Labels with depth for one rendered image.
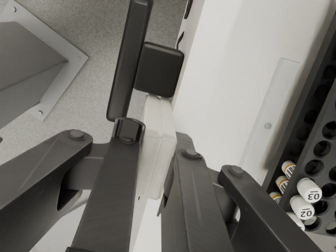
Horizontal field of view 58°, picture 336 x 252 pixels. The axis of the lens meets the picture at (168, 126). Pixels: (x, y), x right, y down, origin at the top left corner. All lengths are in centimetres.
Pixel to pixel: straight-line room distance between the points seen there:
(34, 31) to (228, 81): 95
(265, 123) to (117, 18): 88
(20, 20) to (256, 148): 100
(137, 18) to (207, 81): 5
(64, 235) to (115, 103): 125
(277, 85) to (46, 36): 96
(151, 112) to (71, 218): 122
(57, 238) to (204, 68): 131
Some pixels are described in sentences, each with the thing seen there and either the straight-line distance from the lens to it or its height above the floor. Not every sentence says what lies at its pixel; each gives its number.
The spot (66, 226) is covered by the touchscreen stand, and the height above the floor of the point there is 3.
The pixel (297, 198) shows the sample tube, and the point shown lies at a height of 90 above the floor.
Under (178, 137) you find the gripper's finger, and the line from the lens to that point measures 15.
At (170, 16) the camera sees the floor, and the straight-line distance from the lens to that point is 108.
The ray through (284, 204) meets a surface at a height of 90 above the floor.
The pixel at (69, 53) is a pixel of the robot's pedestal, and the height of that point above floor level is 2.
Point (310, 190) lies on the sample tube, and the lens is 22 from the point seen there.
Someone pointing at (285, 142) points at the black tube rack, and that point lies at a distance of 25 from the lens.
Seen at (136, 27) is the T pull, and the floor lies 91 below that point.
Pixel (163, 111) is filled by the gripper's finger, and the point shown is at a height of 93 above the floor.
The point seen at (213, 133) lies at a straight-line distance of 27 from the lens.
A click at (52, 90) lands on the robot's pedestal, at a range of 116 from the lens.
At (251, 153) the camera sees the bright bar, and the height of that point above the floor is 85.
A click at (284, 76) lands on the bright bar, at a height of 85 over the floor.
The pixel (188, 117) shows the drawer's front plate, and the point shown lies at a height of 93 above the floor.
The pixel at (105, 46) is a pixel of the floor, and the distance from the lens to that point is 110.
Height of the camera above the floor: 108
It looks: 70 degrees down
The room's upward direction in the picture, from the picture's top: 175 degrees clockwise
